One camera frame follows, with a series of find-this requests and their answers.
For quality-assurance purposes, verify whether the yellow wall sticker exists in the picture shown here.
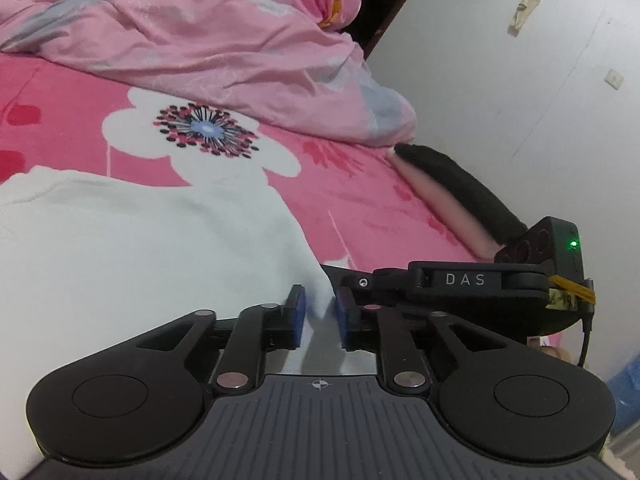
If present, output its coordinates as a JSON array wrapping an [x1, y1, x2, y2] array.
[[506, 0, 543, 37]]

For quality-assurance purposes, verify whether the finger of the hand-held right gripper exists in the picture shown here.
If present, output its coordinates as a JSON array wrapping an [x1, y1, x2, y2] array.
[[320, 263, 412, 308]]

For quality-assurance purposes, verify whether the white sweatshirt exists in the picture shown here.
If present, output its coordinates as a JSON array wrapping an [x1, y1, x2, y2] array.
[[0, 167, 351, 476]]

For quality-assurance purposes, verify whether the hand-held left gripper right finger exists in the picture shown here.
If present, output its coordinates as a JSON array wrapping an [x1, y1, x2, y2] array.
[[335, 287, 506, 395]]

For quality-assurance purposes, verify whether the pink printed duvet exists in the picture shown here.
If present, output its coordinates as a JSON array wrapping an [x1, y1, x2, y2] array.
[[0, 0, 418, 148]]

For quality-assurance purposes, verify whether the blue plastic bag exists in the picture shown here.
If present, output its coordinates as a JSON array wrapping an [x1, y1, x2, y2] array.
[[602, 359, 640, 443]]

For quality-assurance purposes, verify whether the yellow rubber band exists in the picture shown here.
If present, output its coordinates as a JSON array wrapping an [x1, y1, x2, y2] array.
[[546, 275, 596, 312]]

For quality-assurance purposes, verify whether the black cable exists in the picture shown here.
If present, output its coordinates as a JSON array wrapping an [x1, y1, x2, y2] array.
[[576, 304, 597, 370]]

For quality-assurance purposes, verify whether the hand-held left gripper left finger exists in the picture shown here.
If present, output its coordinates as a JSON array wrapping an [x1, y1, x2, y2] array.
[[137, 284, 307, 395]]

